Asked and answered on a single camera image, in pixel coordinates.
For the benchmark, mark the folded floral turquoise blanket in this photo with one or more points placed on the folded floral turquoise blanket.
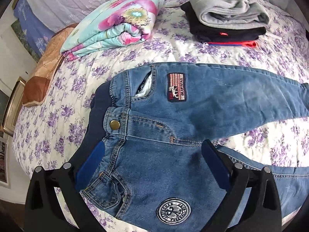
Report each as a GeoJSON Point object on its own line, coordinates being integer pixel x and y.
{"type": "Point", "coordinates": [116, 23]}

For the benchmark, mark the blue patterned pillow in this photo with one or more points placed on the blue patterned pillow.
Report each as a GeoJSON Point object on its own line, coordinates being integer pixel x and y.
{"type": "Point", "coordinates": [36, 33]}

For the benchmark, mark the folded black pants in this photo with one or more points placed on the folded black pants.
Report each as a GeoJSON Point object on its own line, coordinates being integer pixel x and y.
{"type": "Point", "coordinates": [207, 34]}

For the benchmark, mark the blue denim jeans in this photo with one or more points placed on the blue denim jeans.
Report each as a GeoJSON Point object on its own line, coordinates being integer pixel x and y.
{"type": "Point", "coordinates": [153, 119]}

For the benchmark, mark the folded grey sweatpants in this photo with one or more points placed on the folded grey sweatpants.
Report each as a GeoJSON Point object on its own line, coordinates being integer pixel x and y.
{"type": "Point", "coordinates": [230, 14]}

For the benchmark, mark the brown patchwork cushion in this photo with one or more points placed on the brown patchwork cushion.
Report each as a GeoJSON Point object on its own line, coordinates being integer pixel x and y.
{"type": "Point", "coordinates": [36, 88]}

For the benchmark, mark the folded red garment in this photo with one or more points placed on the folded red garment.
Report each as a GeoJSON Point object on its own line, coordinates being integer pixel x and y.
{"type": "Point", "coordinates": [242, 43]}

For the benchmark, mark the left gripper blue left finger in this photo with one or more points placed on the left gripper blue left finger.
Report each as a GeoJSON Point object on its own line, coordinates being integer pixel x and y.
{"type": "Point", "coordinates": [87, 169]}

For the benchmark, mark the gold framed picture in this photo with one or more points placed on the gold framed picture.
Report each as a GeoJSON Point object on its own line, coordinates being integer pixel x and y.
{"type": "Point", "coordinates": [13, 107]}

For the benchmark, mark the purple floral bedspread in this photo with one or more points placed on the purple floral bedspread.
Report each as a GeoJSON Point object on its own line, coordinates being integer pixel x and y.
{"type": "Point", "coordinates": [49, 134]}

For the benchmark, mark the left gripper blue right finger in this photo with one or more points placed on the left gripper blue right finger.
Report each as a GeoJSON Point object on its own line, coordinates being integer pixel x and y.
{"type": "Point", "coordinates": [216, 164]}

